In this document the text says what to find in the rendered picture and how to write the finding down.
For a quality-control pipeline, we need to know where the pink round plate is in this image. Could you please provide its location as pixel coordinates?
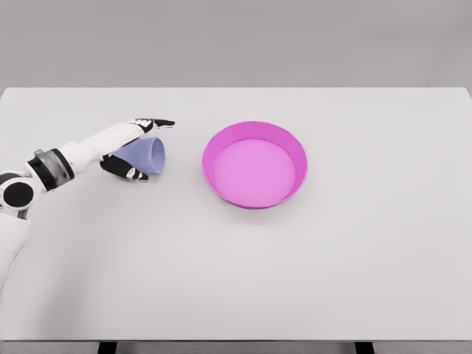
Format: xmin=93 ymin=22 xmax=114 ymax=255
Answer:
xmin=201 ymin=120 xmax=308 ymax=212

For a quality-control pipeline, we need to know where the lavender cup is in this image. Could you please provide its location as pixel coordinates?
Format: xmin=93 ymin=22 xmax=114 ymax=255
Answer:
xmin=111 ymin=136 xmax=167 ymax=176

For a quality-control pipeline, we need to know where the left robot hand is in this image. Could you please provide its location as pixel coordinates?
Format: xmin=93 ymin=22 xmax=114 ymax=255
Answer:
xmin=86 ymin=118 xmax=176 ymax=182

